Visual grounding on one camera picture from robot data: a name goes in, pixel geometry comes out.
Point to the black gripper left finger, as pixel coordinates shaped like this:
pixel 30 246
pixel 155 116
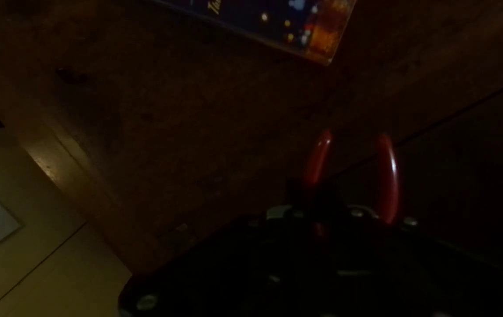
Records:
pixel 297 195

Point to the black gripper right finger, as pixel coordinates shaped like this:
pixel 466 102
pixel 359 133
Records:
pixel 410 202

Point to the dark wooden secretary desk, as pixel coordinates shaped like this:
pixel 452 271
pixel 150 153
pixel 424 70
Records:
pixel 204 116

